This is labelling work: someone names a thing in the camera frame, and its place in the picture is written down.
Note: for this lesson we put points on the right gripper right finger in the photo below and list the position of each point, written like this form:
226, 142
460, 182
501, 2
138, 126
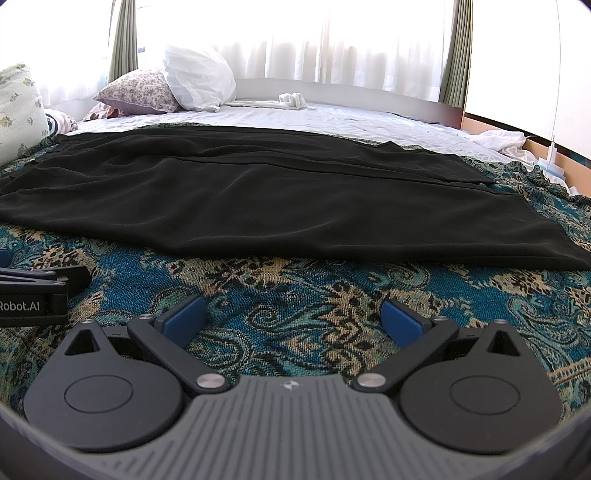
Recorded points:
473, 390

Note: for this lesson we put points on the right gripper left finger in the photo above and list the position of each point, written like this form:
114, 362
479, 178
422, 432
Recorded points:
108, 389

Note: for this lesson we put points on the black pants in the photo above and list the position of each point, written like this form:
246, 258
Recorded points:
209, 191

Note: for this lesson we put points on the teal paisley bedspread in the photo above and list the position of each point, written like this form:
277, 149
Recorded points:
296, 317

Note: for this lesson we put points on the white green floral pillow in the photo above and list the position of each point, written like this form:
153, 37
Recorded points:
23, 119

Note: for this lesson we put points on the striped cloth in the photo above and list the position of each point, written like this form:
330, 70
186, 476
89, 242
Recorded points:
59, 122

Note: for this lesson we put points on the blue face mask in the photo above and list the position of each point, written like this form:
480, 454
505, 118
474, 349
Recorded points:
552, 171

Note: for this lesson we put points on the purple floral pillow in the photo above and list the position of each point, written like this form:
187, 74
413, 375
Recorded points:
139, 92

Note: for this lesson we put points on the white crumpled cloth at edge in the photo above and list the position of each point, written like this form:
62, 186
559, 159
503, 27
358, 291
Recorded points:
509, 143

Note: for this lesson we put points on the left green drape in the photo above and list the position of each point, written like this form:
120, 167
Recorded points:
123, 40

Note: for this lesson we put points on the green drape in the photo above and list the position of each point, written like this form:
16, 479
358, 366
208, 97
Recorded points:
123, 40
454, 86

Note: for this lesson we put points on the white bed sheet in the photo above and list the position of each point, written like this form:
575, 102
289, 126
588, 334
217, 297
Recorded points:
348, 122

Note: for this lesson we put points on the right green drape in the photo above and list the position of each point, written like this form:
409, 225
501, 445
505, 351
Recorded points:
454, 86

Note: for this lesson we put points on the small white crumpled cloth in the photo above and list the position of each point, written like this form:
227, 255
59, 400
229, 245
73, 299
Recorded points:
292, 101

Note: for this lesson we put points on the white sheer curtain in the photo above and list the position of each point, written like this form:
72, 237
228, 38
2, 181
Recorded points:
396, 46

